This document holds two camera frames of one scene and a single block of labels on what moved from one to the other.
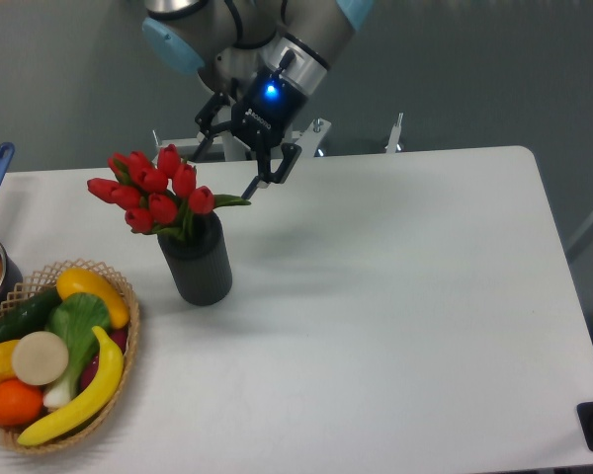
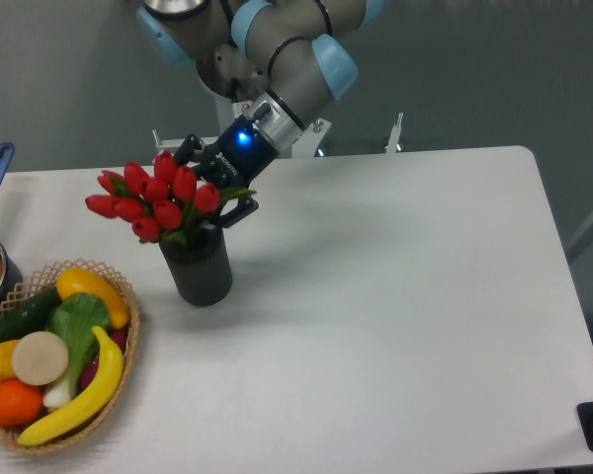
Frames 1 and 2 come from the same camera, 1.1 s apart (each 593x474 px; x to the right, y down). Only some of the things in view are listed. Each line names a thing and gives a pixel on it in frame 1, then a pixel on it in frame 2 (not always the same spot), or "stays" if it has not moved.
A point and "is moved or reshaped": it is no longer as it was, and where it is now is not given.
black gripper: (264, 118) → (238, 155)
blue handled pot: (0, 272) stays
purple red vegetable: (120, 338) stays
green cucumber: (31, 316) stays
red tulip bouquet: (158, 197) is moved or reshaped
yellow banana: (89, 412) stays
